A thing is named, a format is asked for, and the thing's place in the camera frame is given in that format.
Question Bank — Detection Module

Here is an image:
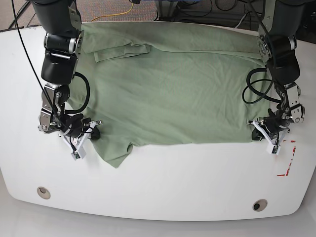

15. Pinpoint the left table grommet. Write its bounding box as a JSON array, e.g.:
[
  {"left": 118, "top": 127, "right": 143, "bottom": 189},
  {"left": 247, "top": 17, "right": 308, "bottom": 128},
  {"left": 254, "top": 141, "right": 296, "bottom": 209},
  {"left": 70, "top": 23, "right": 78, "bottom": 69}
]
[{"left": 37, "top": 187, "right": 51, "bottom": 200}]

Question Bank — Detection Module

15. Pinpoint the table grommet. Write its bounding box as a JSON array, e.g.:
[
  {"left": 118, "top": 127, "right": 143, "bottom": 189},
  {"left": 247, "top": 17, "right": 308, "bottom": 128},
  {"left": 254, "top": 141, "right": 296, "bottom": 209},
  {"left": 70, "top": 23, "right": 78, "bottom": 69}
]
[
  {"left": 37, "top": 187, "right": 51, "bottom": 200},
  {"left": 252, "top": 199, "right": 268, "bottom": 212}
]

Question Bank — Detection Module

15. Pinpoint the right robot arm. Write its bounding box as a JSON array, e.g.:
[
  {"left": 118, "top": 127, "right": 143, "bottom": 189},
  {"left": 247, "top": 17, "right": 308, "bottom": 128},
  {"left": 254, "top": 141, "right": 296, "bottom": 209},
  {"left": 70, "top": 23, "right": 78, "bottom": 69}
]
[{"left": 32, "top": 0, "right": 101, "bottom": 159}]

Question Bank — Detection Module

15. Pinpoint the yellow cable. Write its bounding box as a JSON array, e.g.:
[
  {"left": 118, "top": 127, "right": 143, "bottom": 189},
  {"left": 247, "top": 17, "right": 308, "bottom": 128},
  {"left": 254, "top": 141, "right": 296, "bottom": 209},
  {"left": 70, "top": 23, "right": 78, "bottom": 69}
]
[{"left": 90, "top": 2, "right": 135, "bottom": 22}]

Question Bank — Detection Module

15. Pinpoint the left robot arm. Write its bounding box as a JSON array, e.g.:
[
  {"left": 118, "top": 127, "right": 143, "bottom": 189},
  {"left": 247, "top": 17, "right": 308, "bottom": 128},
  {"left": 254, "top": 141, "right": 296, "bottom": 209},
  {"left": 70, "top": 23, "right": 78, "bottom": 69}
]
[{"left": 245, "top": 0, "right": 307, "bottom": 155}]

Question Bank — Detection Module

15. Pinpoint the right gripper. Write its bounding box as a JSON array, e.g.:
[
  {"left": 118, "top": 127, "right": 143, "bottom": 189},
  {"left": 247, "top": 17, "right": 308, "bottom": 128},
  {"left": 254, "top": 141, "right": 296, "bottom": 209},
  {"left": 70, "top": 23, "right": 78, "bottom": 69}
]
[{"left": 58, "top": 118, "right": 102, "bottom": 153}]

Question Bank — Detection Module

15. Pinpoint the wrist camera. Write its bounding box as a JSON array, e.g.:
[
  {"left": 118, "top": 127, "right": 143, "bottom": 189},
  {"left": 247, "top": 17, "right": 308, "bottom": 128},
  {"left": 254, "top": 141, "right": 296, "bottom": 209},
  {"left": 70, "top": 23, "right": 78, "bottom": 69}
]
[
  {"left": 266, "top": 143, "right": 281, "bottom": 155},
  {"left": 71, "top": 147, "right": 86, "bottom": 160}
]

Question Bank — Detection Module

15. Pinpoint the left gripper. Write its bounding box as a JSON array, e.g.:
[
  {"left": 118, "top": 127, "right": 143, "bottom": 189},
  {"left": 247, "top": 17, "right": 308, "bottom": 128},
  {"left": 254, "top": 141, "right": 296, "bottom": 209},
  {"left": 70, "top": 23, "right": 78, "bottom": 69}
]
[{"left": 247, "top": 117, "right": 290, "bottom": 146}]

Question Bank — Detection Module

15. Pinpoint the right table grommet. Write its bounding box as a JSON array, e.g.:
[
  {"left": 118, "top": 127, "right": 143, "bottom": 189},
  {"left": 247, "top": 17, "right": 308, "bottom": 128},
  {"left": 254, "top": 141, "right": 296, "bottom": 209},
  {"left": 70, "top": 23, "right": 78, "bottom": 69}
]
[{"left": 252, "top": 199, "right": 268, "bottom": 212}]

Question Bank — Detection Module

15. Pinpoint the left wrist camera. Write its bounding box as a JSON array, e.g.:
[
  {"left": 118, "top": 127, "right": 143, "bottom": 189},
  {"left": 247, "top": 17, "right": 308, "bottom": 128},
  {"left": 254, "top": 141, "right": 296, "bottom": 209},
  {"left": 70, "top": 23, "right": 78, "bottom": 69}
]
[{"left": 266, "top": 143, "right": 281, "bottom": 155}]

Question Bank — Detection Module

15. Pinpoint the green t-shirt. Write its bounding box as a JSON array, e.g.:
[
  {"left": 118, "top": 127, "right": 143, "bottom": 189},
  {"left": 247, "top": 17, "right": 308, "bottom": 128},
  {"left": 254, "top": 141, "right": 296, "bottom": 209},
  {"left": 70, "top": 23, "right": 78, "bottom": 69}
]
[{"left": 77, "top": 22, "right": 270, "bottom": 168}]

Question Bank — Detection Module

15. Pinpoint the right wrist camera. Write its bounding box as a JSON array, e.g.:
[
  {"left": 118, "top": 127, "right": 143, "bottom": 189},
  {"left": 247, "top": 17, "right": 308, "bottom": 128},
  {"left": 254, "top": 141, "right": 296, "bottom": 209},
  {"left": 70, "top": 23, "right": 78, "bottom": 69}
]
[{"left": 71, "top": 147, "right": 86, "bottom": 160}]

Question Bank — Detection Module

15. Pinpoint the red tape marking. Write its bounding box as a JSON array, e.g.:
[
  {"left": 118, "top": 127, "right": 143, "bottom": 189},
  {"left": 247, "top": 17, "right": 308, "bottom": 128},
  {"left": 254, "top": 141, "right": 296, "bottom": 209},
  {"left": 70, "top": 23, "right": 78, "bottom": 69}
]
[{"left": 274, "top": 140, "right": 297, "bottom": 177}]

